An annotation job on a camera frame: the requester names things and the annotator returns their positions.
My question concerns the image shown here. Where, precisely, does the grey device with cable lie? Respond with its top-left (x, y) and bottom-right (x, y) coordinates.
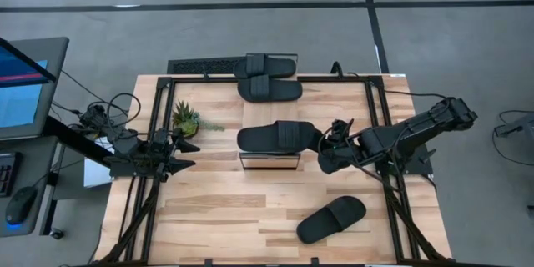
top-left (491, 109), bottom-right (534, 167)

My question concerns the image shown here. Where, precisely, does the black diagonal strut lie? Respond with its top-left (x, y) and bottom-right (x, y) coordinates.
top-left (0, 36), bottom-right (58, 83)

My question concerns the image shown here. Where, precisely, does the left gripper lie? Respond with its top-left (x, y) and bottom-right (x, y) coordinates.
top-left (144, 128), bottom-right (202, 183)

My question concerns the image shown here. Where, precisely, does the black looped cable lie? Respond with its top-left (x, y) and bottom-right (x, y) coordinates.
top-left (105, 91), bottom-right (143, 131)

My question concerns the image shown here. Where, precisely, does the black keyboard on table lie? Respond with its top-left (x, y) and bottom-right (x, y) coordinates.
top-left (166, 55), bottom-right (248, 76)

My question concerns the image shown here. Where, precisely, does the computer monitor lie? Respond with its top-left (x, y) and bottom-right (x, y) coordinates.
top-left (0, 36), bottom-right (70, 141)

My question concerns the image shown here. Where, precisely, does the black slide sandal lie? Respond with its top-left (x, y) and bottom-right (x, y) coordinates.
top-left (236, 74), bottom-right (304, 103)
top-left (295, 194), bottom-right (368, 245)
top-left (232, 53), bottom-right (298, 80)
top-left (236, 119), bottom-right (312, 154)

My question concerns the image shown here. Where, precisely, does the black computer mouse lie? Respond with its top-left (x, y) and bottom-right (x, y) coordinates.
top-left (4, 185), bottom-right (38, 226)

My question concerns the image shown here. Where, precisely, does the grey computer desk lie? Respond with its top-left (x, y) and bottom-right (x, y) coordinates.
top-left (0, 134), bottom-right (60, 238)

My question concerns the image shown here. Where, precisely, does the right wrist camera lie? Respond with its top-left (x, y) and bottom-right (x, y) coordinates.
top-left (330, 118), bottom-right (352, 139)

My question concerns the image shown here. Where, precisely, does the small potted succulent plant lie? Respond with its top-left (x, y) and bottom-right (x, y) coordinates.
top-left (171, 99), bottom-right (226, 139)

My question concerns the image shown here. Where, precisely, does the white sheet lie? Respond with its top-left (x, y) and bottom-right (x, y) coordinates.
top-left (83, 136), bottom-right (114, 189)

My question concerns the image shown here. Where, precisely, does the wooden shoe shelf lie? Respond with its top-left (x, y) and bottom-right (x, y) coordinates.
top-left (238, 52), bottom-right (302, 172)

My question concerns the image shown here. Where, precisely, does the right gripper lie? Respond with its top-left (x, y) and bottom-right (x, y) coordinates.
top-left (308, 126), bottom-right (366, 175)

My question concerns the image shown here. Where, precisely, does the black thin cable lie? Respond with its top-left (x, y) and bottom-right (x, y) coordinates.
top-left (382, 88), bottom-right (448, 102)
top-left (60, 69), bottom-right (128, 118)

